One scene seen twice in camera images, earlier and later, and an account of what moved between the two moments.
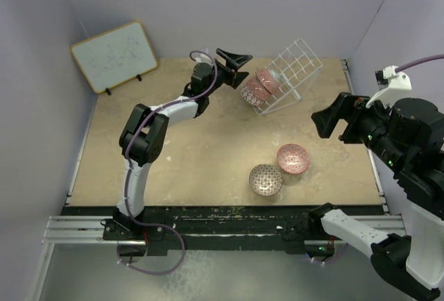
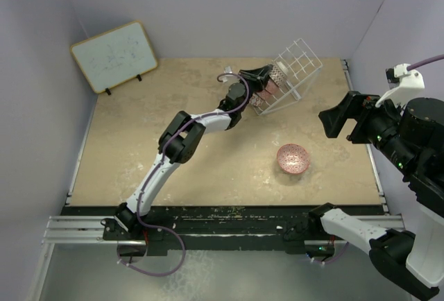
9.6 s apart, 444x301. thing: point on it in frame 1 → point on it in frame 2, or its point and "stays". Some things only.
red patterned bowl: [293, 158] stays
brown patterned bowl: [266, 179] → [277, 75]
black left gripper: [233, 62] → [258, 78]
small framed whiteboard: [116, 56] stays
